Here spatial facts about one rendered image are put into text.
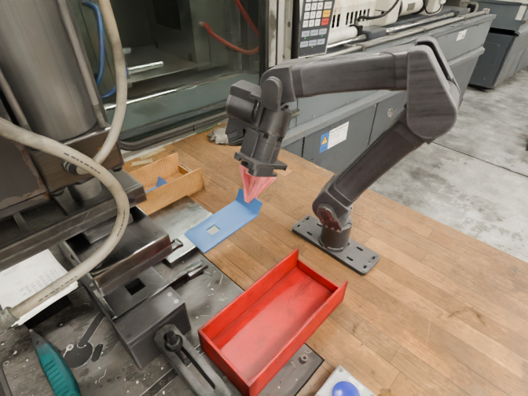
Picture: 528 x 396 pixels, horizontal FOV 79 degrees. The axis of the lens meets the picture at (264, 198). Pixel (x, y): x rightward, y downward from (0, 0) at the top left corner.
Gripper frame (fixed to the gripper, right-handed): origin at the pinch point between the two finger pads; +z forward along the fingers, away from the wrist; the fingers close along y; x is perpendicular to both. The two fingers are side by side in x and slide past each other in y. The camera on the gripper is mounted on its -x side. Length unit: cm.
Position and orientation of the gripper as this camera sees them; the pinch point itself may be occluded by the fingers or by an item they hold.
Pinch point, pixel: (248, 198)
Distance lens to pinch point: 68.0
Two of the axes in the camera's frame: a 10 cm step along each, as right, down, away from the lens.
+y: -6.5, 0.5, -7.6
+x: 6.9, 4.5, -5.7
